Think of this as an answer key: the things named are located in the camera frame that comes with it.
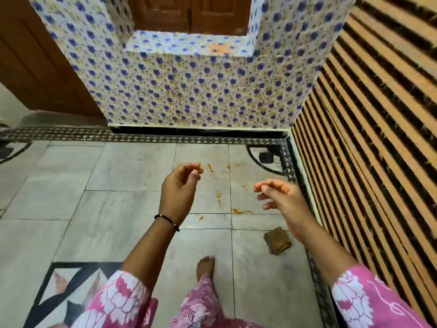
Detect brown wooden window shutters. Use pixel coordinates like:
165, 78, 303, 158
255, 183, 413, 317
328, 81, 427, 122
127, 0, 253, 36

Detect brown wooden block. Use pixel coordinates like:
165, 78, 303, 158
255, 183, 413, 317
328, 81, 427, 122
263, 227, 293, 256

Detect person's bare foot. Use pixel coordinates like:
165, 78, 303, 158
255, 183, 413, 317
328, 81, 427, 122
196, 256, 216, 281

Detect person's right hand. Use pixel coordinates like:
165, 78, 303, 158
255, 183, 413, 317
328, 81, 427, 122
254, 178, 320, 241

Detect person's left hand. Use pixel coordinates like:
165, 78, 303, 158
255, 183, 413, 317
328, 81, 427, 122
159, 163, 204, 227

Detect black bead bracelet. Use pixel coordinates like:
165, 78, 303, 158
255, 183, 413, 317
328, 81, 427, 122
154, 214, 180, 233

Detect person's left forearm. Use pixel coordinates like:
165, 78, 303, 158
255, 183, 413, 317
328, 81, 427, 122
120, 217, 180, 292

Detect pink floral trouser leg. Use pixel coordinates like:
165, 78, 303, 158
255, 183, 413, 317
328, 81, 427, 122
169, 273, 264, 328

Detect pink floral sleeve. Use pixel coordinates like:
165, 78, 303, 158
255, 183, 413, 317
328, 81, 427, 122
331, 264, 434, 328
70, 270, 160, 328

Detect brown wooden door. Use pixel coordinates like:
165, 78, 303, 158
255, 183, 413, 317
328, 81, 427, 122
0, 0, 104, 119

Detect person's right forearm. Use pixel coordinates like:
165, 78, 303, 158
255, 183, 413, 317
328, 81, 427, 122
296, 222, 359, 288

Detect wooden slat screen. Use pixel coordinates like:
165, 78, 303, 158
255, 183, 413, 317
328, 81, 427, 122
291, 0, 437, 326

